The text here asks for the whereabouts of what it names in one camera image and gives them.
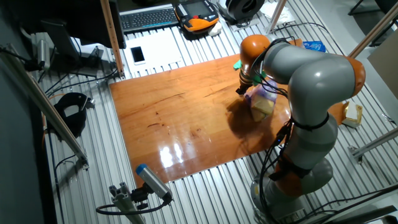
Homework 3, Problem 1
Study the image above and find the aluminium frame beam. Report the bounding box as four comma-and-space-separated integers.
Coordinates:
349, 1, 398, 58

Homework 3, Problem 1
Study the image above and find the black camera cable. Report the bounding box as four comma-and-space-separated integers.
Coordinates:
95, 198, 171, 216

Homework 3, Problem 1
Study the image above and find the translucent purple bag with sponges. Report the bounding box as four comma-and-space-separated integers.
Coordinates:
244, 79, 279, 123

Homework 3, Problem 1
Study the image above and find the glossy wooden board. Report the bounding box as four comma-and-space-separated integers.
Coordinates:
108, 39, 346, 187

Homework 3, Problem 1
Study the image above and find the silver cylinder device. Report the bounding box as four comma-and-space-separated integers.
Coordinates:
36, 39, 51, 70

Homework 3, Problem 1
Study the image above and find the short aluminium profile post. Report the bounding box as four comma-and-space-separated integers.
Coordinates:
108, 182, 146, 224

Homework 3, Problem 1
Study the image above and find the orange black teach pendant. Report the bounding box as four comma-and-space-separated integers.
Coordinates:
174, 0, 220, 34

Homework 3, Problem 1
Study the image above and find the white rounded lump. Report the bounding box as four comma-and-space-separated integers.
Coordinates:
207, 21, 223, 37

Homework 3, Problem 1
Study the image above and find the black ring clamp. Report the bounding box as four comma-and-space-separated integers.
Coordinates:
53, 92, 96, 138

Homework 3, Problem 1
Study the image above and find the wooden upright post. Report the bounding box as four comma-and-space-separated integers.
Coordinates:
99, 0, 126, 78

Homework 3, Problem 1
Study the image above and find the white smartphone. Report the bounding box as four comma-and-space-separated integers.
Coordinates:
129, 45, 146, 65

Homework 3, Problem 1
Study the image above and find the black round spool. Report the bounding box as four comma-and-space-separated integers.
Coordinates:
217, 0, 266, 26

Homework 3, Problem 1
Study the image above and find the white paper sheet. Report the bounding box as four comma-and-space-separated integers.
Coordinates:
124, 30, 184, 76

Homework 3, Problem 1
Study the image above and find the white cloth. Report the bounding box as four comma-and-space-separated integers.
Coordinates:
260, 1, 296, 26

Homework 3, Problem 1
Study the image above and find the black computer keyboard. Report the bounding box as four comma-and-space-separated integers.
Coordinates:
119, 4, 180, 34

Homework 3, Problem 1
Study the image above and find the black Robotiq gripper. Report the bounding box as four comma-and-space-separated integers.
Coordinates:
234, 74, 254, 96

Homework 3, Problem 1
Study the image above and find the black table cable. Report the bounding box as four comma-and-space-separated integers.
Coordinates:
37, 68, 119, 98

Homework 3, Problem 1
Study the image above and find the black monitor stand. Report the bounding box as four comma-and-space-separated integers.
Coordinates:
40, 20, 104, 77

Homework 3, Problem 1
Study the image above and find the dark computer monitor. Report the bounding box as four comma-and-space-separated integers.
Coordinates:
12, 0, 127, 50

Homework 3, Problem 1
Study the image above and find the silver upright post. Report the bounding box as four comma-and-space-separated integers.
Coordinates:
265, 0, 287, 34

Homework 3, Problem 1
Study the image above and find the long aluminium frame bar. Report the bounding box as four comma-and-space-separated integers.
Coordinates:
0, 43, 91, 170

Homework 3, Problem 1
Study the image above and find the aluminium frame bar with bracket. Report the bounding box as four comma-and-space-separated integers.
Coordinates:
348, 127, 398, 164

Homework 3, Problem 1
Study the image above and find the silver camera with blue cap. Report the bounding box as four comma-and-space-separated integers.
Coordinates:
135, 163, 174, 203

